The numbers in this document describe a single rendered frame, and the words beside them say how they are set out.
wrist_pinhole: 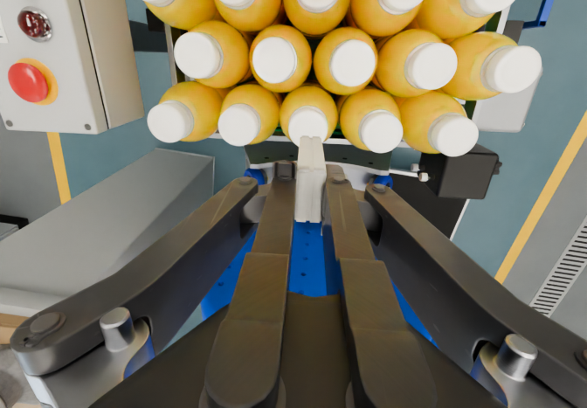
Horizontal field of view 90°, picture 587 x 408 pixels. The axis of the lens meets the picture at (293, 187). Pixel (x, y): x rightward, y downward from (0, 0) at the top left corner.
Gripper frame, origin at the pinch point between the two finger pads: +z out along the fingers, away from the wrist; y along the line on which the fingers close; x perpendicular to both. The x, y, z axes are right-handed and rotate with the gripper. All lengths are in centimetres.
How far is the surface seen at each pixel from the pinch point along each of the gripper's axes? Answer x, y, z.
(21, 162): -51, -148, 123
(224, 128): -0.4, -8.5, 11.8
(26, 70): 4.2, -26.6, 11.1
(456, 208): -55, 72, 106
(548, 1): 14.0, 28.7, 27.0
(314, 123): 0.6, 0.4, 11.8
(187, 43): 7.2, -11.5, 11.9
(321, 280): -17.6, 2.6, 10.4
